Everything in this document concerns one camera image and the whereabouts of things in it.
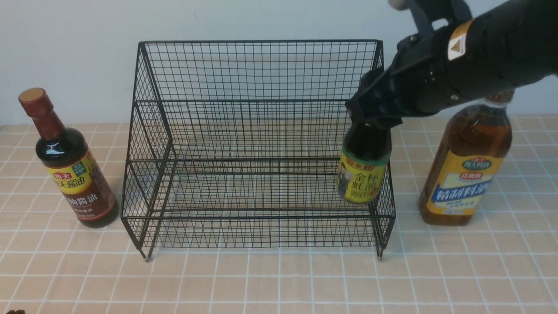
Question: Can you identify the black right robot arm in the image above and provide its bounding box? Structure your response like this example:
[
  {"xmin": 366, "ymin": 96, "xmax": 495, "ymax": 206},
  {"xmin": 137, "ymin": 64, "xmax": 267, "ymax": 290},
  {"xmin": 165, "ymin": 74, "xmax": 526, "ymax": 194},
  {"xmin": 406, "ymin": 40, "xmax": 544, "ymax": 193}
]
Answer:
[{"xmin": 346, "ymin": 0, "xmax": 558, "ymax": 129}]

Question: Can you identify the small yellow-capped sauce bottle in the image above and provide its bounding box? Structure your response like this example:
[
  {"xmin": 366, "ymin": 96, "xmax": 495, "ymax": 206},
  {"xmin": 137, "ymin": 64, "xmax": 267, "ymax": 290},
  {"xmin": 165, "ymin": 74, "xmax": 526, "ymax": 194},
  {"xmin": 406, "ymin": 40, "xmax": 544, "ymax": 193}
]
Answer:
[{"xmin": 336, "ymin": 123, "xmax": 392, "ymax": 204}]

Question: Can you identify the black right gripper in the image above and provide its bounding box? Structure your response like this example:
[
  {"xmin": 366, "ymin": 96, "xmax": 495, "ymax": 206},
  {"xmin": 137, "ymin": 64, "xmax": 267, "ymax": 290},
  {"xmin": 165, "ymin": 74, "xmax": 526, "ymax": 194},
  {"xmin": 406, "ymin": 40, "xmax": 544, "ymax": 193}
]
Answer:
[{"xmin": 345, "ymin": 37, "xmax": 462, "ymax": 129}]

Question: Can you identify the black wire mesh rack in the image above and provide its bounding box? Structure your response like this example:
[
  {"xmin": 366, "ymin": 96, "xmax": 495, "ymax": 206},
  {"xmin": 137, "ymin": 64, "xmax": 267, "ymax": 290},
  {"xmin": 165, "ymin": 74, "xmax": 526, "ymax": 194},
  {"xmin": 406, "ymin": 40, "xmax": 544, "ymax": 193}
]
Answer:
[{"xmin": 120, "ymin": 39, "xmax": 396, "ymax": 262}]

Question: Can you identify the large amber cooking wine bottle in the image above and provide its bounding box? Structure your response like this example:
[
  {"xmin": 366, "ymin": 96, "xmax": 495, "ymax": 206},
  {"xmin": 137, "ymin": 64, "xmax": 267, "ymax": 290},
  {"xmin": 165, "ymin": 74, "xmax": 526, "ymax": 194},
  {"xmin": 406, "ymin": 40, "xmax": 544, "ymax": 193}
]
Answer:
[{"xmin": 418, "ymin": 89, "xmax": 515, "ymax": 226}]

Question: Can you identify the dark soy sauce bottle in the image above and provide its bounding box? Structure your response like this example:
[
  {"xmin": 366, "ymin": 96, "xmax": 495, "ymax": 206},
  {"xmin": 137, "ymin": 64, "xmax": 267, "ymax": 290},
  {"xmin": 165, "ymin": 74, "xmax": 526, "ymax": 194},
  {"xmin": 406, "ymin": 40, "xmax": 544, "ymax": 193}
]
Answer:
[{"xmin": 18, "ymin": 88, "xmax": 119, "ymax": 229}]

